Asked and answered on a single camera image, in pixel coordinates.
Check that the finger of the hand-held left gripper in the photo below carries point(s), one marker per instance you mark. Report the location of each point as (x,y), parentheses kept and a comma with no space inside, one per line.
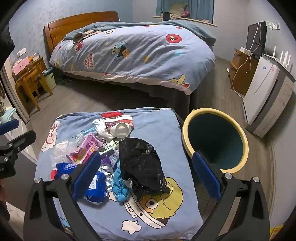
(9,126)
(20,141)

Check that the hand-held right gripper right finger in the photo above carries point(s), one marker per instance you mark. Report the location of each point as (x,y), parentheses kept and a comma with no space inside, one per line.
(205,173)

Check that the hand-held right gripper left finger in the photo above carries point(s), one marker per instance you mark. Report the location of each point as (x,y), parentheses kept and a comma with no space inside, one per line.
(86,177)

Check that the green white box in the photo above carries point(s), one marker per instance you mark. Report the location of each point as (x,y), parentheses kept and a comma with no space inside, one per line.
(107,148)

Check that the blue plastic glove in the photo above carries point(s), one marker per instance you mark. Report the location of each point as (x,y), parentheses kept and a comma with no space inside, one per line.
(120,190)

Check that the yellow rimmed teal trash can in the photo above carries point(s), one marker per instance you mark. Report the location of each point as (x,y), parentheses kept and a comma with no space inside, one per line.
(215,136)

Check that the white tissue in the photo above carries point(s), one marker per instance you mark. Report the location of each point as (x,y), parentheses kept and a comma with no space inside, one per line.
(100,126)

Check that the black plastic bag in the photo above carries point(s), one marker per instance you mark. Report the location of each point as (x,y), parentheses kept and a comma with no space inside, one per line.
(141,162)

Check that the red floral paper bag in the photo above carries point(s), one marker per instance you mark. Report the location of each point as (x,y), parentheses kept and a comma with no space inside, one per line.
(120,129)

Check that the blue white wrapper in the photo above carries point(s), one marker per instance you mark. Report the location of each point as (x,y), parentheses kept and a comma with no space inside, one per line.
(96,187)

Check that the silver foil wrapper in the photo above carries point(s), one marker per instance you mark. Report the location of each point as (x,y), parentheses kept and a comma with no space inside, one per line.
(108,172)

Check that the purple wrapper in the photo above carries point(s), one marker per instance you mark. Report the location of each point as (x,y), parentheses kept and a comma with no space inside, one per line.
(105,160)

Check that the pink snack packet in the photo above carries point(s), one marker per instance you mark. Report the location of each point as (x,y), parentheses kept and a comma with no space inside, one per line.
(86,147)

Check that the clear plastic bag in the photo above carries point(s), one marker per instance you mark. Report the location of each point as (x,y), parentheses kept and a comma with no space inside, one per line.
(61,149)

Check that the wooden stool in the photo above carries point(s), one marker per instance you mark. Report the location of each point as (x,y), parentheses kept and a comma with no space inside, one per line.
(27,81)

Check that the pink box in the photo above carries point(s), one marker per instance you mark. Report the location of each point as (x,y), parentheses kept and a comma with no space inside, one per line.
(18,67)

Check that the light green waste bin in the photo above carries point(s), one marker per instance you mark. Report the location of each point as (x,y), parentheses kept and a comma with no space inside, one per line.
(48,80)

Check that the wooden nightstand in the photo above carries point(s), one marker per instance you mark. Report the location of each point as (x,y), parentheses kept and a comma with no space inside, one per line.
(34,63)

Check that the white air purifier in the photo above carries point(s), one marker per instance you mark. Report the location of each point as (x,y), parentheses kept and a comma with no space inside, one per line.
(266,99)

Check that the dark grey bed base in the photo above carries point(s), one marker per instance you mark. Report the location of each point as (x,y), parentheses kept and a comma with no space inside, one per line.
(150,92)

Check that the wooden cabinet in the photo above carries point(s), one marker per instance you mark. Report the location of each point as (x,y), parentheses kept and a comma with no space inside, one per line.
(240,76)

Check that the wooden bed headboard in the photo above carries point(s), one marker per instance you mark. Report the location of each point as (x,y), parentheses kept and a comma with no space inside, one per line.
(69,25)

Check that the printed blue duvet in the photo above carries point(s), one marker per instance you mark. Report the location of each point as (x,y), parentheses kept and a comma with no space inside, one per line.
(143,53)

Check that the white router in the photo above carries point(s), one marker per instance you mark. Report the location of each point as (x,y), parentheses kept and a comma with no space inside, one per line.
(283,58)

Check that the black television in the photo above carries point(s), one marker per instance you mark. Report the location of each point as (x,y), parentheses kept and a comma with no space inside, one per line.
(254,37)

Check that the window sill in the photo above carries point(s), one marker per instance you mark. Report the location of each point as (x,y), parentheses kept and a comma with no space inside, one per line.
(208,22)

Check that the teal curtain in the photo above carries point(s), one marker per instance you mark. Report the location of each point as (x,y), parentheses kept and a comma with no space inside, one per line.
(198,9)

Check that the olive pillow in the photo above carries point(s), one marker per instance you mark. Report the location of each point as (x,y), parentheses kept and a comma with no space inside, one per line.
(177,9)

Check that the white wall socket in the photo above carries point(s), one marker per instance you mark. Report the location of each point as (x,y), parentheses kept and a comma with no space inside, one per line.
(21,52)

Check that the white wall hook rack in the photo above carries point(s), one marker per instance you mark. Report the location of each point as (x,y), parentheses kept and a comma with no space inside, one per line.
(274,25)

